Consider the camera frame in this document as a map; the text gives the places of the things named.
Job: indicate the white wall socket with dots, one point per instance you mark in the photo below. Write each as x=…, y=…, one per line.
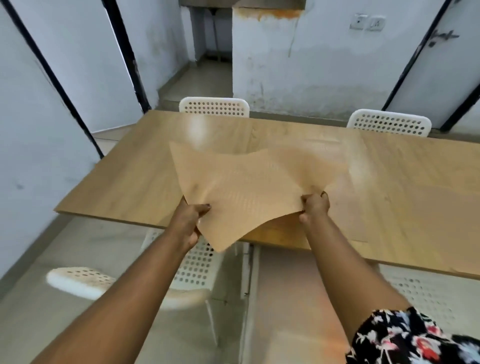
x=376, y=23

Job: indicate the black floral garment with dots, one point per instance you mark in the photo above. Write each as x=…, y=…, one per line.
x=412, y=341

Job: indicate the grey stone counter slab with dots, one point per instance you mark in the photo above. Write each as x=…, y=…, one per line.
x=262, y=3

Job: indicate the person's right forearm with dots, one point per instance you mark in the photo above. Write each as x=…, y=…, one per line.
x=348, y=277

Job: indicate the white door with metal latch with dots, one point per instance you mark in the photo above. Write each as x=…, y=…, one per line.
x=442, y=75

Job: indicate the white door black frame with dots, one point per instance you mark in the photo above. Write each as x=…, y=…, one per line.
x=75, y=67

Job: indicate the white perforated plastic chair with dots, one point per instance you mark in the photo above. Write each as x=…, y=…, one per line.
x=431, y=296
x=390, y=123
x=213, y=107
x=195, y=270

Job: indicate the wooden table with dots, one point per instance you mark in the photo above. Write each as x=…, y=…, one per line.
x=131, y=180

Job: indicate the beige textured placemat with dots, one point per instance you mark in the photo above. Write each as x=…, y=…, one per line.
x=243, y=187
x=348, y=217

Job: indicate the white wall switch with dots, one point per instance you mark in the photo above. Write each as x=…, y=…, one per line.
x=359, y=22

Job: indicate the person's right hand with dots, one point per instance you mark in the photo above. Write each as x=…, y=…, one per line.
x=317, y=208

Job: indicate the person's left hand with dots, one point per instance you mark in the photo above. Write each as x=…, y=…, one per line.
x=183, y=228

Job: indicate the person's left forearm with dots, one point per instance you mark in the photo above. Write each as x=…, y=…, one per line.
x=120, y=307

